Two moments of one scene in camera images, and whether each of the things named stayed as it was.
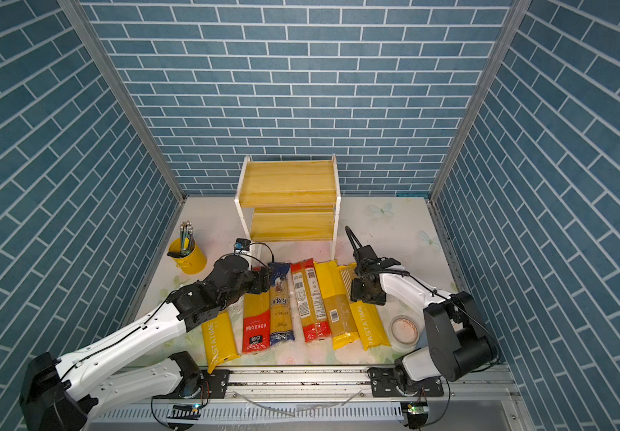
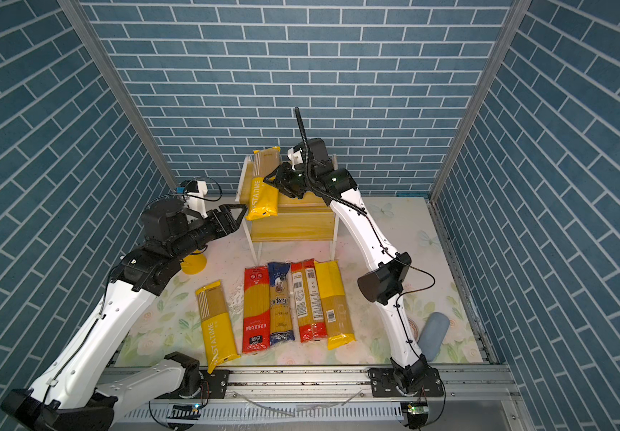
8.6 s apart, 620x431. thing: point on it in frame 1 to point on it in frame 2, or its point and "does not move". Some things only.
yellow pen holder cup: x=192 y=262 does not move
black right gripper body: x=361 y=290 to x=296 y=186
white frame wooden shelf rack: x=289 y=200 does not move
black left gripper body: x=260 y=283 to x=211 y=227
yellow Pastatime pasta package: x=367 y=315 to x=264 y=197
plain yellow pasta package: x=341 y=321 does not move
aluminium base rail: x=323 y=398 does not move
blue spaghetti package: x=281 y=326 does not move
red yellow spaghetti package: x=256 y=321 does not move
